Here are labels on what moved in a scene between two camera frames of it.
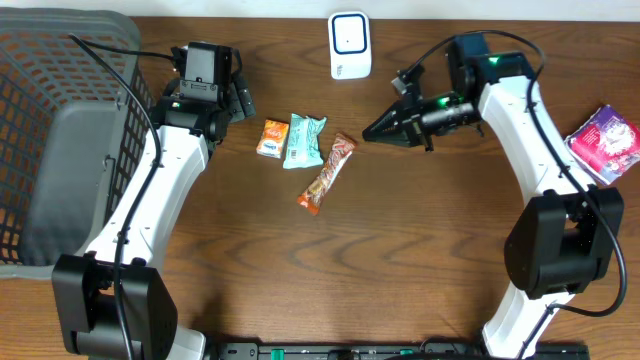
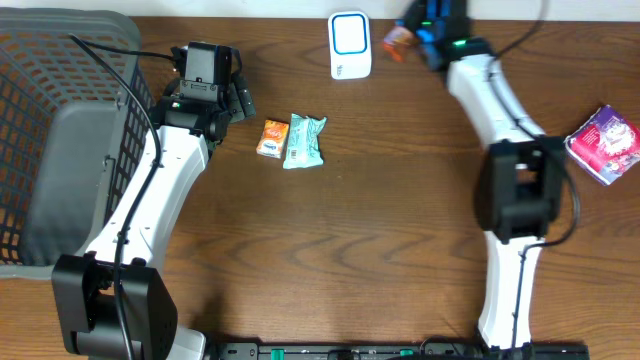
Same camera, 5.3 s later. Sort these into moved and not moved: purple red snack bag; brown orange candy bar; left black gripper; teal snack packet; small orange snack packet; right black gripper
Moved: brown orange candy bar; right black gripper
Not moved: small orange snack packet; teal snack packet; left black gripper; purple red snack bag
